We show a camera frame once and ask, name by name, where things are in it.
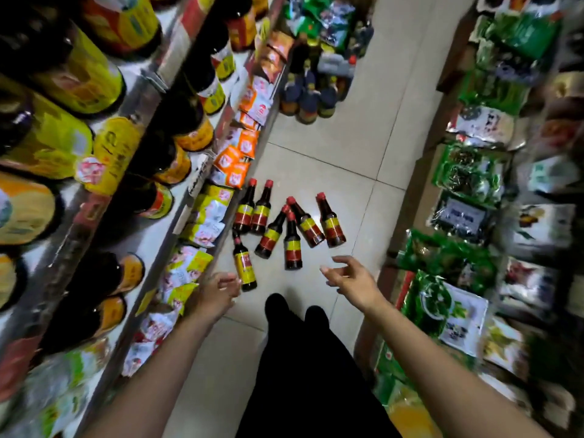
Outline person's left forearm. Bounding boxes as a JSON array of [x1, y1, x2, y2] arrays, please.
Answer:
[[82, 310, 215, 438]]

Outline row of short sauce jars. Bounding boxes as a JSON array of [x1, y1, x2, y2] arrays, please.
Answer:
[[0, 250, 147, 438]]

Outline row of seasoning sachets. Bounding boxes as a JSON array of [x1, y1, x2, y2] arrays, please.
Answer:
[[120, 29, 297, 379]]

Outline small cloud shaped price sign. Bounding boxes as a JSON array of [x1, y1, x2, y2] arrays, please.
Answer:
[[75, 116, 145, 196]]

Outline person's black trousers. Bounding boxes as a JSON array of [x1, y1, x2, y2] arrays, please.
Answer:
[[235, 293, 402, 438]]

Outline person's left hand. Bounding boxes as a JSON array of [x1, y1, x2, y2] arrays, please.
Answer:
[[196, 271, 243, 324]]

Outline person's right hand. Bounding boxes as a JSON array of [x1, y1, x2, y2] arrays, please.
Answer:
[[319, 255, 389, 315]]

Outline soy sauce bottles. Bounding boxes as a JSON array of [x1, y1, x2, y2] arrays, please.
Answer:
[[231, 177, 347, 293]]

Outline person's right forearm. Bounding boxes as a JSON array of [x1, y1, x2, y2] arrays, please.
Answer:
[[364, 298, 555, 438]]

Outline row of large dark bottles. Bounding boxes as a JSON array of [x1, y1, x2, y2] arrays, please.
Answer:
[[91, 0, 270, 222]]

